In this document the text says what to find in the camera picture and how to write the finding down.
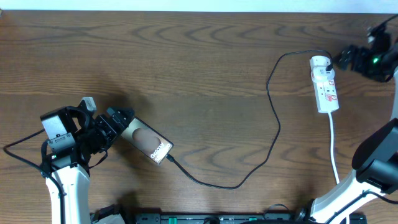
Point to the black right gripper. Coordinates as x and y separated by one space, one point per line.
360 54

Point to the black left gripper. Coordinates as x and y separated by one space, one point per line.
112 123

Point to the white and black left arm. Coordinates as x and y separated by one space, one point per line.
74 136

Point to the white USB wall charger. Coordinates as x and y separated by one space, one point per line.
320 67

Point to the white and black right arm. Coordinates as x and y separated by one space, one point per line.
374 164

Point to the white surge protector power strip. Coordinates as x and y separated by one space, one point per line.
325 90

